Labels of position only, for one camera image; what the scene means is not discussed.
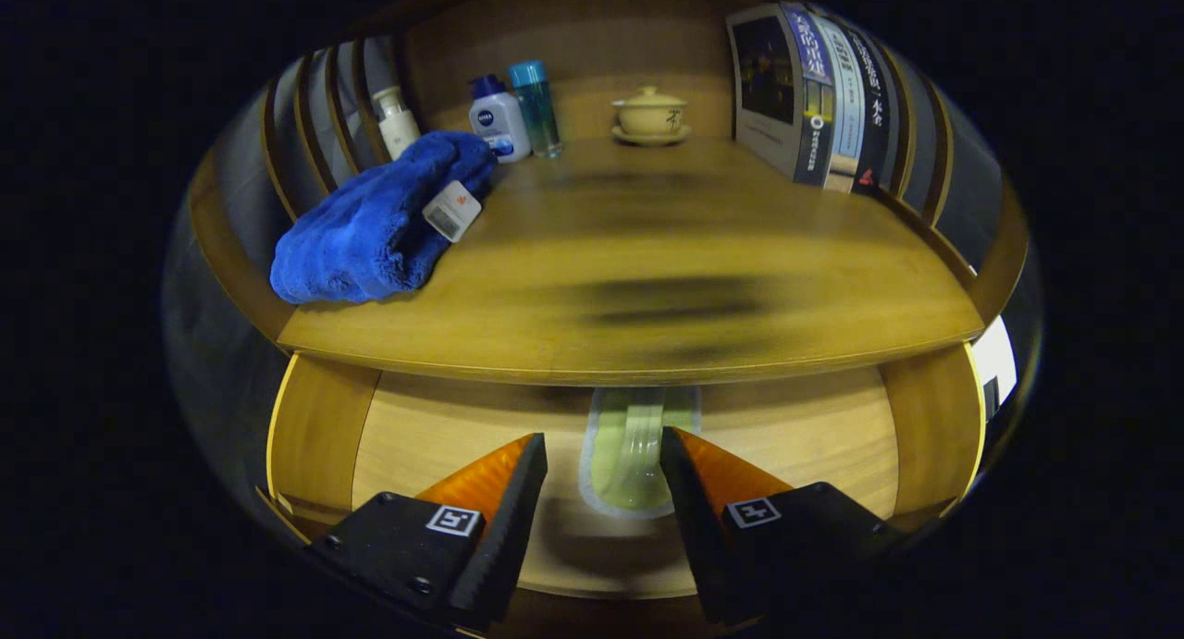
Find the book with pale spine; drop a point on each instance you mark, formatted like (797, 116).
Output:
(844, 112)

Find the white bottle with blue cap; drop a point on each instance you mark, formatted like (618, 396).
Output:
(499, 126)

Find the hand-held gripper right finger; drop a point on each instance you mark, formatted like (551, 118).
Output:
(694, 528)

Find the teal clear bottle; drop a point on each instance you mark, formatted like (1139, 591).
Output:
(538, 112)

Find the wooden cabinet frame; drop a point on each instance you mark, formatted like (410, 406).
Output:
(592, 47)

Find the green scrub brush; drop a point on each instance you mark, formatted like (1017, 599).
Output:
(629, 463)

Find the wooden drawer with black knob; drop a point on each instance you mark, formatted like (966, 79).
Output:
(435, 445)

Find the book with black spine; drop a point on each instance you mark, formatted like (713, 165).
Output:
(874, 130)

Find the white pump bottle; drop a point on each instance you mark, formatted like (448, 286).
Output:
(398, 130)

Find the book with blue spine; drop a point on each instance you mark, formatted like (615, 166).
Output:
(768, 84)

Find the blue towel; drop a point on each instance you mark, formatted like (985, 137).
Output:
(370, 223)

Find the wooden countertop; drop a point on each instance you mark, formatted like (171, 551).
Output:
(647, 251)

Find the beige lidded teacup with saucer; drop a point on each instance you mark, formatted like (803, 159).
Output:
(650, 116)

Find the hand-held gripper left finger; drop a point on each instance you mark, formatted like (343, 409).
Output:
(504, 537)

